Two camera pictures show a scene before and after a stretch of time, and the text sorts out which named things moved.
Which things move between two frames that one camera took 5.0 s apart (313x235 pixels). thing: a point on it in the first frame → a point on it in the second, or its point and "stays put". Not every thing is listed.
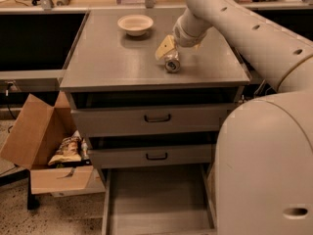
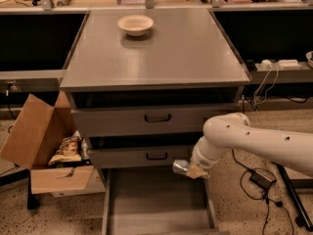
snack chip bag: [68, 151] stays put
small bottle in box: [84, 149] stays put
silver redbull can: [171, 61] → [180, 166]
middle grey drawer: [150, 157] stays put
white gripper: [183, 34] → [200, 160]
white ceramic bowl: [135, 24] stays put
